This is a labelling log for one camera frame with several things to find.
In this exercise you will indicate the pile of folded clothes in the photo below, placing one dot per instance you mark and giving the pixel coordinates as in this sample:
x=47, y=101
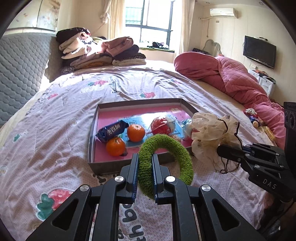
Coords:
x=82, y=51

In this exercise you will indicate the painted wall panel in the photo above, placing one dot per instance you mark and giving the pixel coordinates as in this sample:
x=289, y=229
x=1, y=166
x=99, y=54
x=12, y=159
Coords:
x=38, y=14

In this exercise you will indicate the white curved chair back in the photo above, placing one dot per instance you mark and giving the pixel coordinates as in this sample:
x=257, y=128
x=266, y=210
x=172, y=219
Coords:
x=213, y=48

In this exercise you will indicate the cream right curtain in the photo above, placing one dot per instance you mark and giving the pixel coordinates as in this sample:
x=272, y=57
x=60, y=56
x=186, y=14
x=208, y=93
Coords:
x=186, y=23

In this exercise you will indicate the cream lace scrunchie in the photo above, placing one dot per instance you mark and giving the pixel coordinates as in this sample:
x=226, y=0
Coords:
x=212, y=131

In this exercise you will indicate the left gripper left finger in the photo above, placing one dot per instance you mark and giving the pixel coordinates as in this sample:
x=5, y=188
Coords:
x=91, y=213

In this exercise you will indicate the window with dark frame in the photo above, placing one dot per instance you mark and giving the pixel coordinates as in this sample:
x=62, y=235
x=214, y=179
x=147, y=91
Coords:
x=149, y=21

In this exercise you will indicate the tangerine with stem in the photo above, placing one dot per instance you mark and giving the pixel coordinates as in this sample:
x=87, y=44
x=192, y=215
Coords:
x=135, y=132

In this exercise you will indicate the cream curtain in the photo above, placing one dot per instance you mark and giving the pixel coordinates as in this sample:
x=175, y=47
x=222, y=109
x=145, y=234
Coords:
x=186, y=23
x=114, y=16

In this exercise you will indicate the black wall television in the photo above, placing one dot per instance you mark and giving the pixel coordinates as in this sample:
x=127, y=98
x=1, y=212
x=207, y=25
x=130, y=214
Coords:
x=260, y=51

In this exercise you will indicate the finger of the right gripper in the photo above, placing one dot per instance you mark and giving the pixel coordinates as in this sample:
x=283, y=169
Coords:
x=264, y=151
x=234, y=153

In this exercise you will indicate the grey shallow cardboard box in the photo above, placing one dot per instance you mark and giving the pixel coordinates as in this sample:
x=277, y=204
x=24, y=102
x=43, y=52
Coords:
x=98, y=159

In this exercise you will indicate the small doll toy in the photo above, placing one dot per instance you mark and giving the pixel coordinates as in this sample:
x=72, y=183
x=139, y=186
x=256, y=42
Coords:
x=253, y=117

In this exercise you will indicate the grey quilted headboard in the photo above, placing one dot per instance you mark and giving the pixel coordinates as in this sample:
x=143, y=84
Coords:
x=28, y=62

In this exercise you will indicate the cream left curtain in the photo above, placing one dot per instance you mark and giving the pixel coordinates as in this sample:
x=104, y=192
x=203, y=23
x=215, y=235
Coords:
x=114, y=16

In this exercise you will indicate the white air conditioner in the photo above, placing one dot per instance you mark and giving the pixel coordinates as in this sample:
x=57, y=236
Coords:
x=224, y=12

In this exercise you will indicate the orange tangerine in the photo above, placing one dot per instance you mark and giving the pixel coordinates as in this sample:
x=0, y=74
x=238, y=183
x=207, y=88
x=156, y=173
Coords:
x=115, y=147

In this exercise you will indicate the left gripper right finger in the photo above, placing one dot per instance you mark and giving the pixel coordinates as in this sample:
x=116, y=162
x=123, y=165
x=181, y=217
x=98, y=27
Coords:
x=198, y=213

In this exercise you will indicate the dark items on windowsill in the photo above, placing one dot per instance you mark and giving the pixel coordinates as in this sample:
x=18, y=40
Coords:
x=157, y=45

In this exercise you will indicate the red toy egg packet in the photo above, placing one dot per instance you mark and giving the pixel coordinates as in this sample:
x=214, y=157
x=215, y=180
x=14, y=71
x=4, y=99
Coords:
x=163, y=125

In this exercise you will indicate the blue cookie packet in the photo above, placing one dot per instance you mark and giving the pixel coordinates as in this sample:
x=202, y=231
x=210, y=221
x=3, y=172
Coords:
x=110, y=131

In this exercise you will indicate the pink quilted blanket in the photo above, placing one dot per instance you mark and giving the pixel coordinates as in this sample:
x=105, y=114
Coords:
x=232, y=78

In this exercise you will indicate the white bedside cabinet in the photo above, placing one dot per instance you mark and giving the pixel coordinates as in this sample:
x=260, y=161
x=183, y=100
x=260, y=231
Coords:
x=264, y=80

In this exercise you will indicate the green fuzzy scrunchie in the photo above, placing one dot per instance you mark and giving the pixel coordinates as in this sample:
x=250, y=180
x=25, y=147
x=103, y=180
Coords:
x=175, y=152

